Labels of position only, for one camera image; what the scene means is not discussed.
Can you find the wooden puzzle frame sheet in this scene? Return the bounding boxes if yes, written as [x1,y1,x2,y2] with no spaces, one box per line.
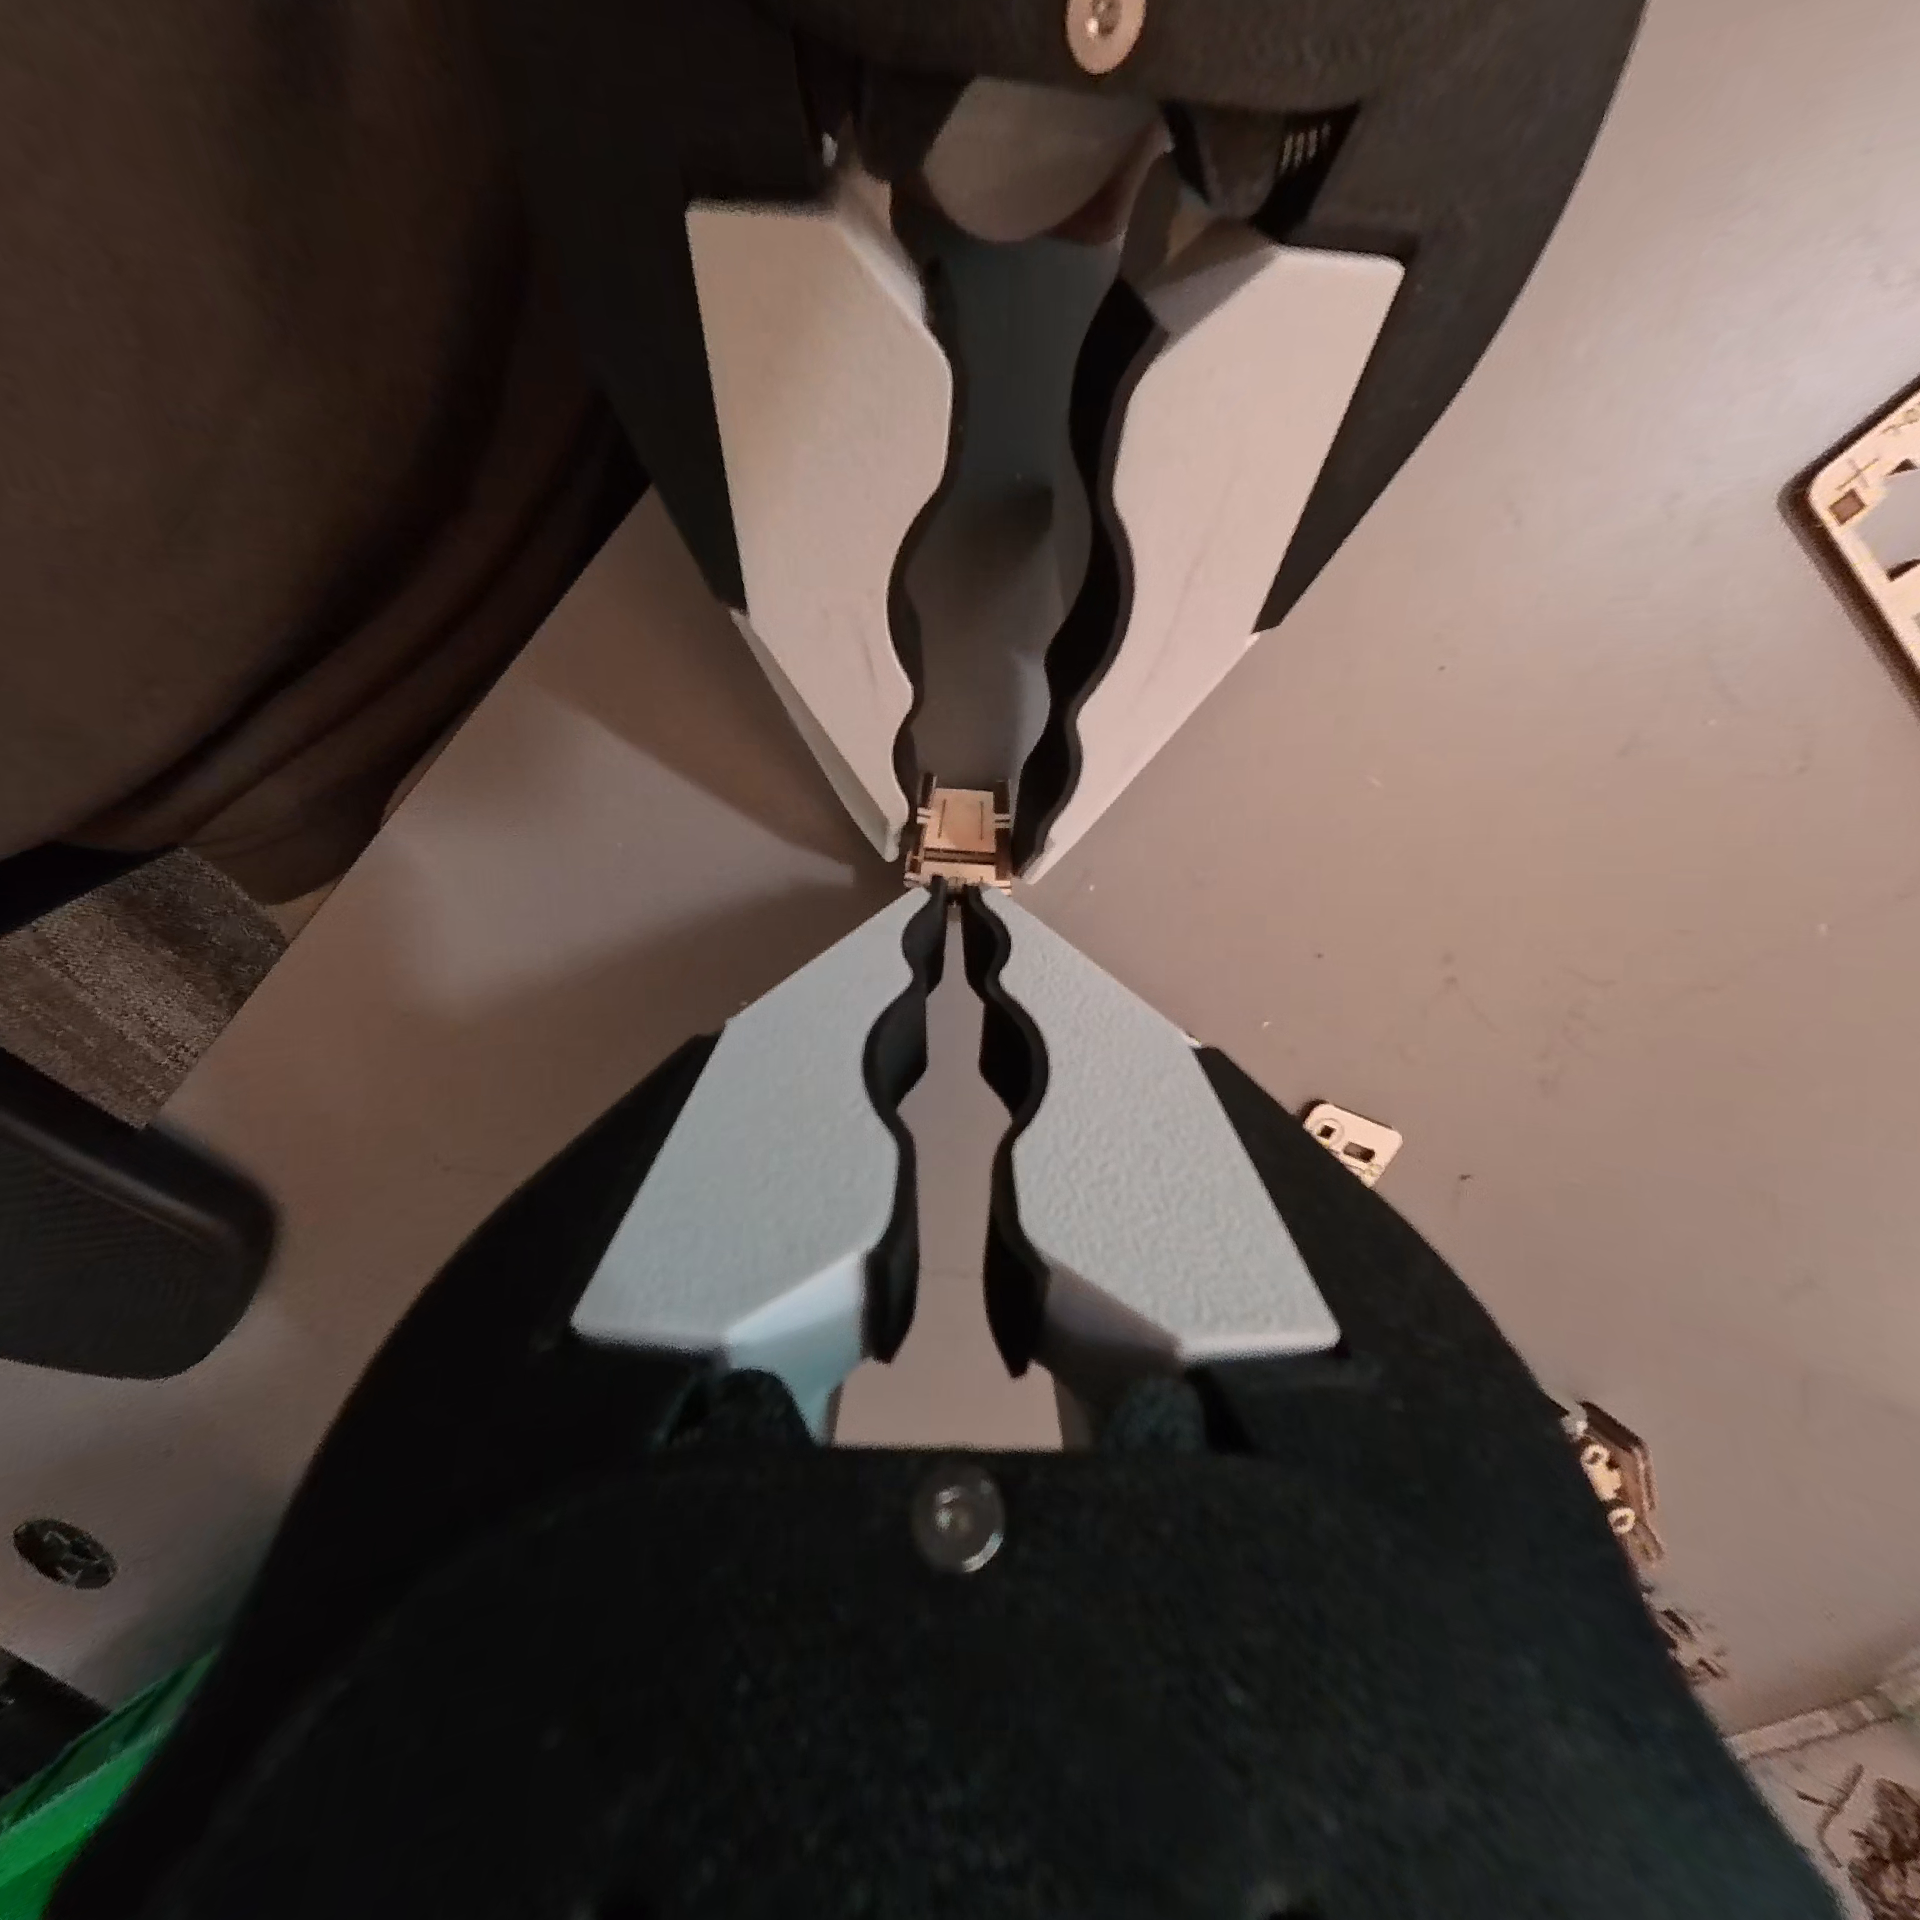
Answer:
[1786,376,1920,676]

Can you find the black round knob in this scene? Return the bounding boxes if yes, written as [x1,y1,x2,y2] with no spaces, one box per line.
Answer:
[12,1515,120,1594]

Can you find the grey desk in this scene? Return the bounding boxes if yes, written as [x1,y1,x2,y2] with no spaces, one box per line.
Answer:
[0,0,1920,1787]

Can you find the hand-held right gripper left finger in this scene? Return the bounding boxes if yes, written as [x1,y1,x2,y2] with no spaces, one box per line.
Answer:
[569,883,965,1444]

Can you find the flat wooden piece round holes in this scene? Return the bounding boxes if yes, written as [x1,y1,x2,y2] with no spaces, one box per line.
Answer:
[1560,1399,1672,1575]

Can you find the pale printed sheet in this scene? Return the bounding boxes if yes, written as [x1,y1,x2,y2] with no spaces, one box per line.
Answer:
[1727,1687,1920,1920]

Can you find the person's dark clothing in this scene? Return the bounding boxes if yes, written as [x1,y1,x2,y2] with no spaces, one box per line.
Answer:
[0,0,707,903]

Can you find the green box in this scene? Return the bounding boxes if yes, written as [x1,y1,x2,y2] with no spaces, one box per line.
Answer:
[0,1638,227,1920]

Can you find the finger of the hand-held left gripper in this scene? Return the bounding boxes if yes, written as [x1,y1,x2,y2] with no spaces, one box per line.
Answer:
[1018,223,1413,888]
[681,165,965,903]

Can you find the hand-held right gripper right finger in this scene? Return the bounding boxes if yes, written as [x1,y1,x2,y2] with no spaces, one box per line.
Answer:
[959,883,1344,1453]

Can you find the small wooden box part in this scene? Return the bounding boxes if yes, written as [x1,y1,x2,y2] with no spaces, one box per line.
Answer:
[904,775,1025,903]

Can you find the flat wooden piece with slots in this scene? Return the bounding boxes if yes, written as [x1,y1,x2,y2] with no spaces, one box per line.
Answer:
[1303,1099,1407,1190]

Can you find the black chair armrest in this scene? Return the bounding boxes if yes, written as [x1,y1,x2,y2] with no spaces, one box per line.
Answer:
[0,1048,280,1374]

